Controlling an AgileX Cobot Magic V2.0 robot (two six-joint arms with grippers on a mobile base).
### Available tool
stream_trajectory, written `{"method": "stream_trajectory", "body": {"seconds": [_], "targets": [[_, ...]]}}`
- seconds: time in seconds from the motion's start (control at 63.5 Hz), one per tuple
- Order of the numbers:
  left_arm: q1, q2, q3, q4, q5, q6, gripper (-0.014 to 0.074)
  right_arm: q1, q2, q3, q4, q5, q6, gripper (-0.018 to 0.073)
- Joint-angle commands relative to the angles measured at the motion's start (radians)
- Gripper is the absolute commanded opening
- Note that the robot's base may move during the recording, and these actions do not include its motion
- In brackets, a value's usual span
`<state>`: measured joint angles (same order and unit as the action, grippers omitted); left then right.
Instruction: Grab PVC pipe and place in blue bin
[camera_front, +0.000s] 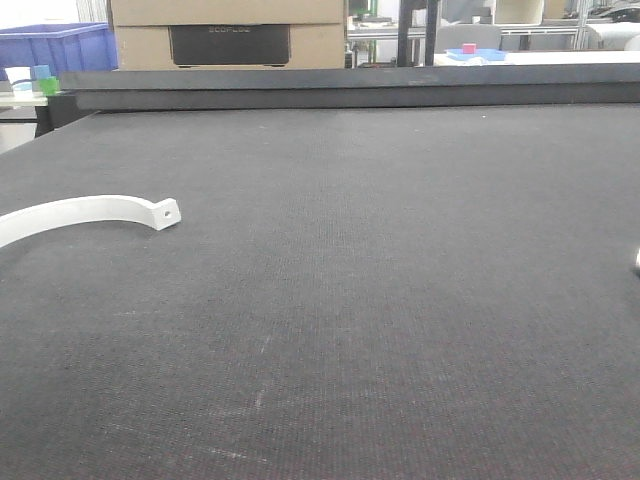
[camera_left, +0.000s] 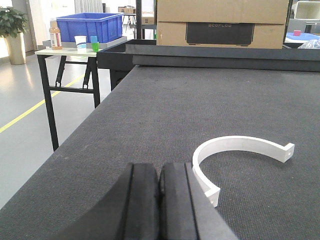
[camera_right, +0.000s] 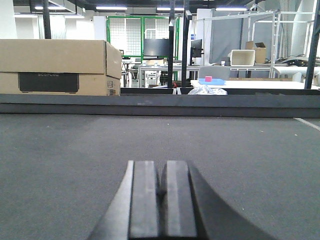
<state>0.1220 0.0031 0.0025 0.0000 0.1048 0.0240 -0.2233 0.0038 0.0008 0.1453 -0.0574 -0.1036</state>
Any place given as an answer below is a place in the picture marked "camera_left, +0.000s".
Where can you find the potted green plant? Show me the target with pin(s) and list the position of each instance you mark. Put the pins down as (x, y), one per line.
(13, 25)

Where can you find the blue and green stacked cups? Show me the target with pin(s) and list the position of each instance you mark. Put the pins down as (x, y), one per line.
(94, 43)

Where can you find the small pink cube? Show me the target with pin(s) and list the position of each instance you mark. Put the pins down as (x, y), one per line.
(297, 33)

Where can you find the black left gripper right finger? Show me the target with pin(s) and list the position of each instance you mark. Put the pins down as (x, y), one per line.
(185, 211)

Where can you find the grey tray under crate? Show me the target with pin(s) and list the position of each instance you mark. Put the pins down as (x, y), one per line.
(47, 43)

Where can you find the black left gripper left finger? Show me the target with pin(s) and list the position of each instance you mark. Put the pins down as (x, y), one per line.
(128, 211)

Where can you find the black raised table rail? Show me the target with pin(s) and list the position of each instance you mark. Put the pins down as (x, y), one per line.
(121, 59)

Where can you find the white paper cup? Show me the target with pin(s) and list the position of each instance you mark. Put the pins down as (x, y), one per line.
(81, 43)

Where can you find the white curved PVC pipe clamp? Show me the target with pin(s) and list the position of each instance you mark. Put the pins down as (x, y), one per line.
(234, 143)

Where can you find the folding table black legs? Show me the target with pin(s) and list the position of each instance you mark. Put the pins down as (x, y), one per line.
(68, 71)

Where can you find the brown drink bottle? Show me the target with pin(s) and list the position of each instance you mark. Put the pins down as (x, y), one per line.
(55, 36)

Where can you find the large cardboard Ecoflow box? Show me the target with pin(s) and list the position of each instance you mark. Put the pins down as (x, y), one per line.
(255, 24)

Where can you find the blue plastic crate on table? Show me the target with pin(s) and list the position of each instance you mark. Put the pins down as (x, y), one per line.
(105, 26)

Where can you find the shallow blue tray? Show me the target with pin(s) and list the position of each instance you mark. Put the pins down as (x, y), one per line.
(302, 38)

